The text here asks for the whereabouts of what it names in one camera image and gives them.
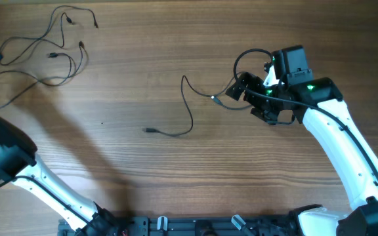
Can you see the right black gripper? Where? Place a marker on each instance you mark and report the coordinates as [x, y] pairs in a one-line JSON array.
[[268, 116]]

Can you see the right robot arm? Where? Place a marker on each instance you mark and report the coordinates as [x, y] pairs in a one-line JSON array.
[[318, 105]]

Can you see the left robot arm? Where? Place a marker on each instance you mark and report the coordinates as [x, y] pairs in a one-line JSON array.
[[21, 165]]

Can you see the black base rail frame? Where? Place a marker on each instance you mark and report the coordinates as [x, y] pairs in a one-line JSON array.
[[271, 225]]

